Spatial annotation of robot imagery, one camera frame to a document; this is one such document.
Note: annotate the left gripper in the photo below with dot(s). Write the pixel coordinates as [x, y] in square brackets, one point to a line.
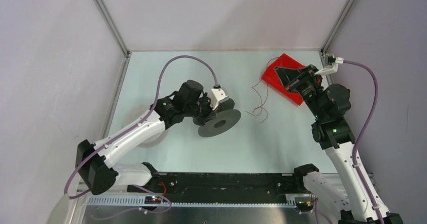
[210, 113]

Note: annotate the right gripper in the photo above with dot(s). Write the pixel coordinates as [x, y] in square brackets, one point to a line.
[308, 75]

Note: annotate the dark grey spool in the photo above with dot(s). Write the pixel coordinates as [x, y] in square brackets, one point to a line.
[218, 122]

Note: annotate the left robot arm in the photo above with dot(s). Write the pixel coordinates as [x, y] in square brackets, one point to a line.
[97, 163]

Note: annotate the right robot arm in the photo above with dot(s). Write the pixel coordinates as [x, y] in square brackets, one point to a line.
[359, 202]

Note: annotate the white translucent spool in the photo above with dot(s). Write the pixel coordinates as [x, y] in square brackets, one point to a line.
[136, 113]

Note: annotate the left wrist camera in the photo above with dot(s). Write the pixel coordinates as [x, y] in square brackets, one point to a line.
[217, 96]

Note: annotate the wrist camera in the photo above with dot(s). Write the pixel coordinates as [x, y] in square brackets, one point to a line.
[217, 96]
[331, 63]

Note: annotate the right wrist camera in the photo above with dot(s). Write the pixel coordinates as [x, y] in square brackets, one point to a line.
[331, 63]

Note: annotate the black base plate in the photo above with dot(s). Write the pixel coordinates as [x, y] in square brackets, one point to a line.
[226, 188]

